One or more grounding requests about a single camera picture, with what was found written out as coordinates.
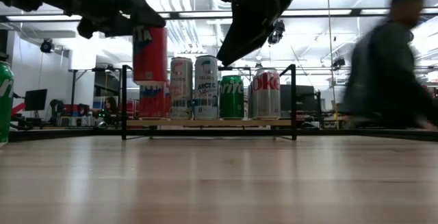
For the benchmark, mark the silver Diet Coke can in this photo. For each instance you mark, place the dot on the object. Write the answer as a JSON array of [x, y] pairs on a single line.
[[265, 97], [247, 102]]

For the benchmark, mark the white Celsius can peach print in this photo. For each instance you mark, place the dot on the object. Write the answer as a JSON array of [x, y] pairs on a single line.
[[181, 90]]

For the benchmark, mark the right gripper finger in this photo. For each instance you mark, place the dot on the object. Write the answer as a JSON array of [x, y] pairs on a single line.
[[253, 18]]

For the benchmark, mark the person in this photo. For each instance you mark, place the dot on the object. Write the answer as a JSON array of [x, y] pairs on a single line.
[[386, 73], [111, 105]]

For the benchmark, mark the black metal table frame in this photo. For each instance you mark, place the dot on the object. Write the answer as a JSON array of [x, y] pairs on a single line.
[[205, 132]]

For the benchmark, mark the green Sprite can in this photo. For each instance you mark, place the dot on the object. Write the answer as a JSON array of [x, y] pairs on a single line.
[[6, 104], [232, 97]]

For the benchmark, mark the black background monitor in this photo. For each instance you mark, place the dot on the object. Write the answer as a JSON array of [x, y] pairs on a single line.
[[301, 99], [35, 99]]

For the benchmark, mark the white Celsius can blue palm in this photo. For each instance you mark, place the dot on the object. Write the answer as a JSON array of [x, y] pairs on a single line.
[[206, 90]]

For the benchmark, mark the thin black background stand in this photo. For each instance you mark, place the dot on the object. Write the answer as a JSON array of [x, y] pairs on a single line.
[[239, 68]]

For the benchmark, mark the black metal frame stand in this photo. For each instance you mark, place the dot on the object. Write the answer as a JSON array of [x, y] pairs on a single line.
[[293, 107]]

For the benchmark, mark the black ceiling spotlight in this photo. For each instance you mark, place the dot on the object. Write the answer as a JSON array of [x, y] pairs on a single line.
[[338, 62], [47, 46], [277, 34]]

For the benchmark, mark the black overhead frame bar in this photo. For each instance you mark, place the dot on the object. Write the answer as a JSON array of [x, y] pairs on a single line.
[[191, 14]]

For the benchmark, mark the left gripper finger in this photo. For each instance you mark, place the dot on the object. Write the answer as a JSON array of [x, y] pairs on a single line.
[[140, 11]]

